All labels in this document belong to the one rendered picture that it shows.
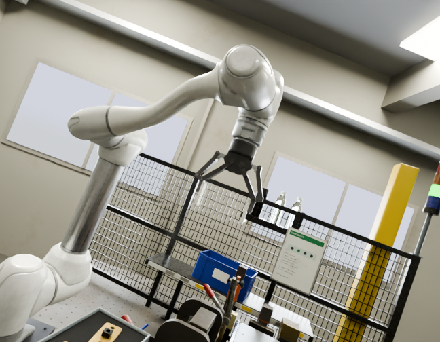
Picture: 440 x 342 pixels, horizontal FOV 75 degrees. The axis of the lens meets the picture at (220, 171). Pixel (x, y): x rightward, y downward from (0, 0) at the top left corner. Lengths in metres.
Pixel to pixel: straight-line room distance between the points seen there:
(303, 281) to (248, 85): 1.30
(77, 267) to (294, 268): 1.09
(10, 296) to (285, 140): 2.95
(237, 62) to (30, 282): 0.91
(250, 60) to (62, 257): 0.97
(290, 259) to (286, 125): 2.09
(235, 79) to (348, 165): 3.19
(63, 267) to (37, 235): 2.56
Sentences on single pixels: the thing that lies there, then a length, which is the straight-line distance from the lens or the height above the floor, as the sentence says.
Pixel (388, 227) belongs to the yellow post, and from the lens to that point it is 1.83.
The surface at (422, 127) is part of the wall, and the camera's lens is 4.29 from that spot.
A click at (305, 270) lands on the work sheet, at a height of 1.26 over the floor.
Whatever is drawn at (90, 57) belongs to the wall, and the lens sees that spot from 3.78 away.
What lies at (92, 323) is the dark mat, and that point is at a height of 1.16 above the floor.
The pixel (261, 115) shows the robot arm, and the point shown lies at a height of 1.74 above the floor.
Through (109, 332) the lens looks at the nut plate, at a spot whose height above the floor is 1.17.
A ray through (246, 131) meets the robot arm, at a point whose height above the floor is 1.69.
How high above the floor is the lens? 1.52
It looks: 3 degrees up
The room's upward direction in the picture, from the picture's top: 21 degrees clockwise
